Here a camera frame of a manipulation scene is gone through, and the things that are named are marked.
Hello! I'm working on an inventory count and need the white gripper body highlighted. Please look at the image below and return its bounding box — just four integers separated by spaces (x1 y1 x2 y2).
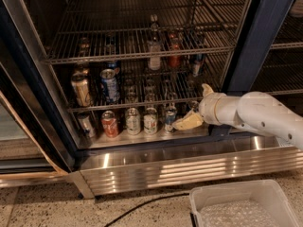
199 93 242 126

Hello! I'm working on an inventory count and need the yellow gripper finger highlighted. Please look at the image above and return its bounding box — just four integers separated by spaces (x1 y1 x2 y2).
172 111 204 131
202 83 214 97

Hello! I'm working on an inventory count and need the red coke can shelf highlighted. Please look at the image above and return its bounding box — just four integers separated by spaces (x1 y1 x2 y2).
168 30 181 68

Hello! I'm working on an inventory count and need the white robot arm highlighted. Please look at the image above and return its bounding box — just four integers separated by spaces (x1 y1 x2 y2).
172 83 303 149

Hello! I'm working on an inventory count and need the blue pepsi can bottom right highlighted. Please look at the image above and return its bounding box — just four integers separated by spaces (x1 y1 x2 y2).
188 100 199 112

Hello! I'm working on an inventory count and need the blue silver can bottom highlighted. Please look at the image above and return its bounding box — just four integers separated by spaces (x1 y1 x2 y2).
164 106 177 133

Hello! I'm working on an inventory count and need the green white can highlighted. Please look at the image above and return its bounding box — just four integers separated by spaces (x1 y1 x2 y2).
143 107 158 135
126 108 141 135

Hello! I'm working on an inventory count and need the green white can bottom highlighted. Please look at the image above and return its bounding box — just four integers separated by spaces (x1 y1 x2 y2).
126 108 141 135

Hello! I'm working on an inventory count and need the red coke can bottom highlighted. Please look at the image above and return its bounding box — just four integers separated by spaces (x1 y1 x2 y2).
101 111 118 137

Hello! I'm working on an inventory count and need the blue pepsi can middle front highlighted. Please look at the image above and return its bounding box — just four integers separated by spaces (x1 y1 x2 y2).
100 69 120 104

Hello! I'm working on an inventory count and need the stainless steel display fridge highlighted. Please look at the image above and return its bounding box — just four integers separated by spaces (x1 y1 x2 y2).
0 0 302 198

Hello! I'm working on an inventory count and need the blue can behind pepsi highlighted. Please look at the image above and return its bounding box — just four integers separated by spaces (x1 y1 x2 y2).
105 61 120 75

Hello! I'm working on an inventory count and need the silver can bottom left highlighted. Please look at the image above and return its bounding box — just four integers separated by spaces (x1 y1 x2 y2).
77 113 96 138

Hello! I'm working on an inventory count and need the gold can middle shelf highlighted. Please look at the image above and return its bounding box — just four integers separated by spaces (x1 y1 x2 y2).
71 73 93 107

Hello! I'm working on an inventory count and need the dark can behind gold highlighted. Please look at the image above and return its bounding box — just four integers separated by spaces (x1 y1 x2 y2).
74 62 90 76

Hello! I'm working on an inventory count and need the open glass fridge door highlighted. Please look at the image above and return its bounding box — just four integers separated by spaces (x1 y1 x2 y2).
0 40 70 187

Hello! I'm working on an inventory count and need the clear glass bottle white label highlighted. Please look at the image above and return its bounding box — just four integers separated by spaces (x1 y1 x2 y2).
148 14 161 71

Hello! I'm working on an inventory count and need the clear plastic bin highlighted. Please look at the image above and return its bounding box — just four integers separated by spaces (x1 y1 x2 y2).
189 180 300 227

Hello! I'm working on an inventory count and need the right compartment wire shelf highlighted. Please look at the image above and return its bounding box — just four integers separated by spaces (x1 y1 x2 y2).
251 15 303 96

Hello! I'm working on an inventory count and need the black floor cable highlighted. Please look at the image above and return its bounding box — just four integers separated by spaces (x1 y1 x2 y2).
103 191 190 227

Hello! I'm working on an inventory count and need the middle wire fridge shelf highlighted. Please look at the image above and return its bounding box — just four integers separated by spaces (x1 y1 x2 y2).
68 53 228 113

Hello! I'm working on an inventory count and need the wire fridge shelf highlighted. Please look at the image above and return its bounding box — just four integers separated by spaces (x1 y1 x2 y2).
46 0 247 65
68 53 228 113

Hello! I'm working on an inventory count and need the upper wire fridge shelf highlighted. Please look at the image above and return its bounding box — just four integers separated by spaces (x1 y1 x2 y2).
46 0 247 65

